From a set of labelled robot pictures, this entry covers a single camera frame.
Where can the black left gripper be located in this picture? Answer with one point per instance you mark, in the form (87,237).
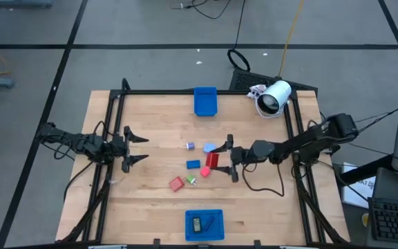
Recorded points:
(117,148)

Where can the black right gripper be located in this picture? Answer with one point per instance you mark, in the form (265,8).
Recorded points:
(242,156)

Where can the red wall charger with prongs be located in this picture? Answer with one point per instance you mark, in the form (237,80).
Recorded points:
(212,160)

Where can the light blue wall charger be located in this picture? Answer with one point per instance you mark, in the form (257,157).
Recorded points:
(209,148)

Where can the small pinkish red cube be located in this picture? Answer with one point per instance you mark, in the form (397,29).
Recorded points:
(205,172)

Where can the blue rectangular block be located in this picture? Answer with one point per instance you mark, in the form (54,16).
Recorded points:
(193,164)

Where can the purple white USB charger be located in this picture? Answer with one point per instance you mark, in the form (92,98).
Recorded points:
(190,146)

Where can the green white plug charger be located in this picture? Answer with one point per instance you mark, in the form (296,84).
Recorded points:
(190,179)

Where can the red rectangular adapter block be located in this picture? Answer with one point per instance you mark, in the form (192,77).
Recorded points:
(176,183)

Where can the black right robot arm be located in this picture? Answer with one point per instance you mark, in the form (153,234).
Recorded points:
(295,145)

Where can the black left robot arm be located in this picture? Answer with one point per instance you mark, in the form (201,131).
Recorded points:
(92,145)

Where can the blue slotted plastic basket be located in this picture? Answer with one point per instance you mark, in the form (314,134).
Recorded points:
(218,235)
(205,103)

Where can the crumpled white paper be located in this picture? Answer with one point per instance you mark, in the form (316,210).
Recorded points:
(256,91)

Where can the black mesh panel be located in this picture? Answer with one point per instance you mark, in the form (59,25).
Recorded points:
(244,81)

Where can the black table edge clamp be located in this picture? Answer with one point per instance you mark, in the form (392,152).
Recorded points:
(156,242)
(257,243)

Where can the silver aluminium bar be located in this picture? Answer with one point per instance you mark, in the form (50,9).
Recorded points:
(107,247)
(299,247)

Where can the white paper sheet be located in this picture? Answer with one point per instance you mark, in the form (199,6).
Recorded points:
(358,190)

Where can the black desk bar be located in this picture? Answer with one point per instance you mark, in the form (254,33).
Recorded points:
(365,171)

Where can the yellow round object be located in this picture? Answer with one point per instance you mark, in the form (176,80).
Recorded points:
(365,219)

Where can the dark grey laptop screen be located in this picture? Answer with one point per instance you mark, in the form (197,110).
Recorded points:
(396,186)

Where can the black keyboard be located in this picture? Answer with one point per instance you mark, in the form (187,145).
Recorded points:
(396,221)

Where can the black aluminium table frame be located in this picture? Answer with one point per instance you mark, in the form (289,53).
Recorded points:
(157,92)

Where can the black curved frame hook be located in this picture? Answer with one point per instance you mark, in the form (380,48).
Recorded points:
(125,84)

